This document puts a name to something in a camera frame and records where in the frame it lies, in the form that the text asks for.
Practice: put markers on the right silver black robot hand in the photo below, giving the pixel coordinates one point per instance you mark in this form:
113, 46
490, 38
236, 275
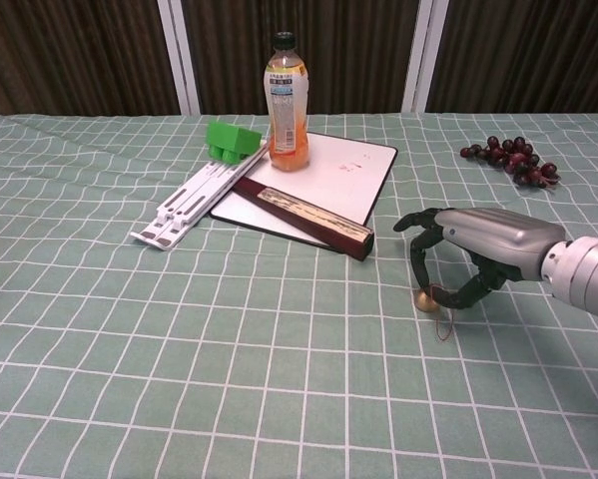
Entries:
498, 239

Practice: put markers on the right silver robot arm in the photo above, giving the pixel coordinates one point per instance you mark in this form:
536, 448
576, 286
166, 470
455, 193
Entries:
585, 277

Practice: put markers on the bunch of dark red grapes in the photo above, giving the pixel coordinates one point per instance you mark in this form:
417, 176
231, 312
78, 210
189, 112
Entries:
513, 159

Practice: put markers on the white board with black rim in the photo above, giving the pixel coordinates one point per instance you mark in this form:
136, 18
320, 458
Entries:
323, 184

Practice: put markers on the dark red long box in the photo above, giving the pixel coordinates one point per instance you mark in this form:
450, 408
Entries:
308, 217

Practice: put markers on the orange drink plastic bottle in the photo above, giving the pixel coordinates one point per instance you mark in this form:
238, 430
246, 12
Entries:
286, 110

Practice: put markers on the green plastic box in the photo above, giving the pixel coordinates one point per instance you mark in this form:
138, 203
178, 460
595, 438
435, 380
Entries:
231, 141

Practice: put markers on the green checkered tablecloth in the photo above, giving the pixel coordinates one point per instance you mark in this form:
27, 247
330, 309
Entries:
228, 349

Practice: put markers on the white folding laptop stand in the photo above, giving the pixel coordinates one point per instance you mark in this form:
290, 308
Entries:
198, 199

